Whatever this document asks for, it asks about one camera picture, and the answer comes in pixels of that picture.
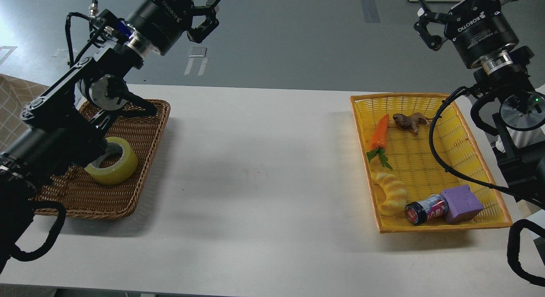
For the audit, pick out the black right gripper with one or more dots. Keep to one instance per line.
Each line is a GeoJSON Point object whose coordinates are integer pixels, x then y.
{"type": "Point", "coordinates": [481, 30]}

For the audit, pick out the toy croissant bread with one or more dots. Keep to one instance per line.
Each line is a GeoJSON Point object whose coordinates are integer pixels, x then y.
{"type": "Point", "coordinates": [395, 193]}

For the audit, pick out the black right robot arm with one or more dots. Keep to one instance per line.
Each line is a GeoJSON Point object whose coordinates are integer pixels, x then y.
{"type": "Point", "coordinates": [506, 102]}

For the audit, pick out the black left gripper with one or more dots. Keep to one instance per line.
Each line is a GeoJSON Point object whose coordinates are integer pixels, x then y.
{"type": "Point", "coordinates": [162, 22]}

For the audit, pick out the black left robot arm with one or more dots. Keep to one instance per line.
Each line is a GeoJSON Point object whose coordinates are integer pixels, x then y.
{"type": "Point", "coordinates": [68, 123]}

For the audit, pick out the brown toy lion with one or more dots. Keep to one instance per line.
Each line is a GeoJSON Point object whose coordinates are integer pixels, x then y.
{"type": "Point", "coordinates": [411, 122]}

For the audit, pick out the orange toy carrot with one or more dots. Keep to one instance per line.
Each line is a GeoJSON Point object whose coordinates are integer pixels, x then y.
{"type": "Point", "coordinates": [378, 143]}

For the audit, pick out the yellow plastic basket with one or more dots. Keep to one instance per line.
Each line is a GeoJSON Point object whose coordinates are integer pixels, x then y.
{"type": "Point", "coordinates": [415, 166]}

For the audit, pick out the brown wicker basket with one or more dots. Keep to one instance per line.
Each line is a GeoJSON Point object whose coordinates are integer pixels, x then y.
{"type": "Point", "coordinates": [84, 198]}

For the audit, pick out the beige checkered cloth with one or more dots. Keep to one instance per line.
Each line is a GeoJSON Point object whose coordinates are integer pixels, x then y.
{"type": "Point", "coordinates": [15, 94]}

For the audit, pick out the purple foam block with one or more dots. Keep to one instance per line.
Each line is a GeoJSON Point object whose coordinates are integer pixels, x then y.
{"type": "Point", "coordinates": [463, 204]}

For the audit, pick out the yellow tape roll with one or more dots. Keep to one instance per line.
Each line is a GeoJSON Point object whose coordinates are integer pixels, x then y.
{"type": "Point", "coordinates": [121, 170]}

